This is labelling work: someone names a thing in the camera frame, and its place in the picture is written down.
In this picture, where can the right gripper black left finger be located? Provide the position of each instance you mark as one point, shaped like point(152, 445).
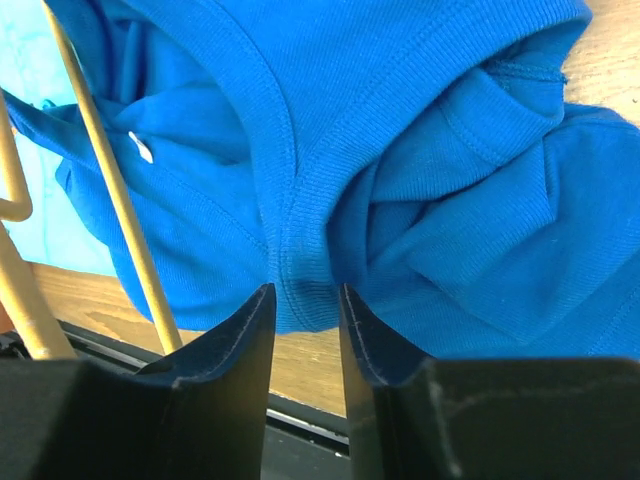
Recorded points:
point(175, 410)

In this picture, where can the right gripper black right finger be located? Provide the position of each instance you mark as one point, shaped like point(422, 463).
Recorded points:
point(412, 416)

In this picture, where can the yellow wooden hanger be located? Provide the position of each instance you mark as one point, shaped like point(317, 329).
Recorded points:
point(27, 308)

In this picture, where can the blue tank top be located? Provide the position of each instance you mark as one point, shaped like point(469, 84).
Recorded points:
point(420, 151)

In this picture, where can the turquoise folded shorts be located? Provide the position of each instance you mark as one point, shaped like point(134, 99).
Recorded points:
point(32, 70)

